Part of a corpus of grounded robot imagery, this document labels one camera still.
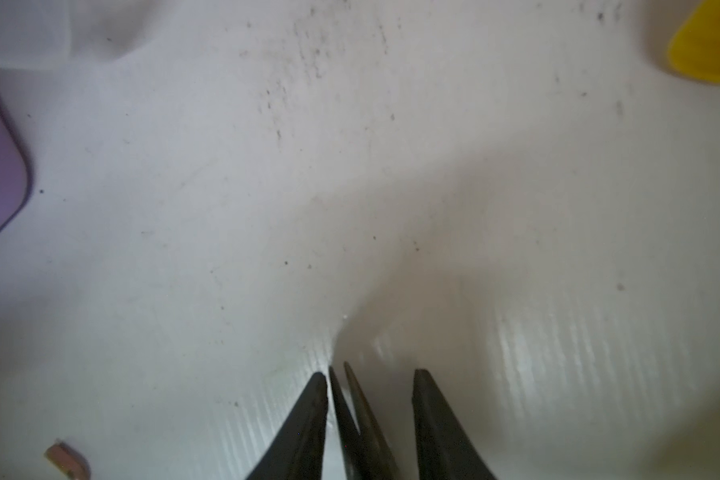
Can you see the orange handle pliers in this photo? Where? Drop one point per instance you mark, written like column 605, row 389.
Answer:
column 366, row 452

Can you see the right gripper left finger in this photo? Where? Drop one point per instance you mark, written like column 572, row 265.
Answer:
column 297, row 450

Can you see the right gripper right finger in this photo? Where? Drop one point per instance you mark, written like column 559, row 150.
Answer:
column 444, row 451

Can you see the pink pig toy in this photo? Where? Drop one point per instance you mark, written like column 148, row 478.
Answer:
column 68, row 461

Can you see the yellow banana toy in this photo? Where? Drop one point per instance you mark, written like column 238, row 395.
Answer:
column 694, row 51

